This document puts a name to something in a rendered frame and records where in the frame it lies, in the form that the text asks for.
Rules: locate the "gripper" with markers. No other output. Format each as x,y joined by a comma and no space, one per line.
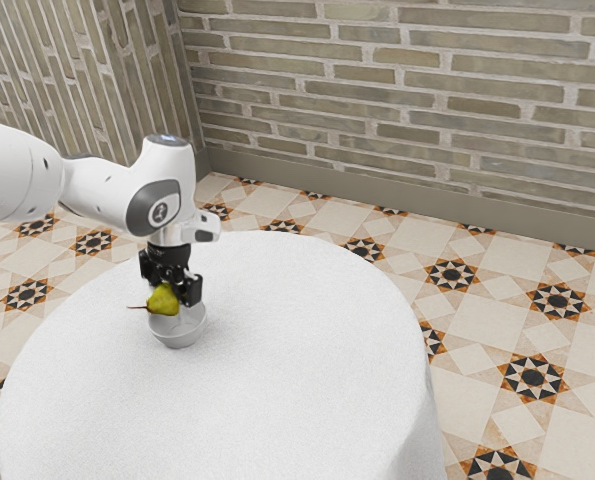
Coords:
163,261

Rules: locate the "yellow green pear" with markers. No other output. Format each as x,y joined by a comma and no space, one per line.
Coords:
162,300

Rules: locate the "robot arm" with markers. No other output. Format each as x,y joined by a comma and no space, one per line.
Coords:
92,190

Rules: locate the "white bowl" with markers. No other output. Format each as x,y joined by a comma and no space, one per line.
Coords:
179,330

